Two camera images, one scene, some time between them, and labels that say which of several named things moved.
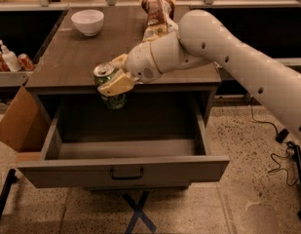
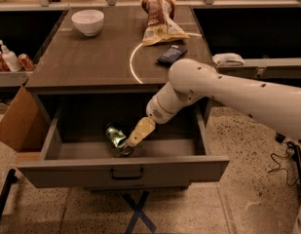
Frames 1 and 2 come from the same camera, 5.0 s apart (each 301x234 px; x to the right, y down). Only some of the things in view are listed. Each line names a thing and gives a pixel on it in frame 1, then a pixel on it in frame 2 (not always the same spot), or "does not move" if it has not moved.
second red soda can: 0,64 does not move
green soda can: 102,72 -> 117,136
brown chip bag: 160,12 does not move
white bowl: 89,21 does not move
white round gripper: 140,61 -> 155,111
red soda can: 25,61 does not move
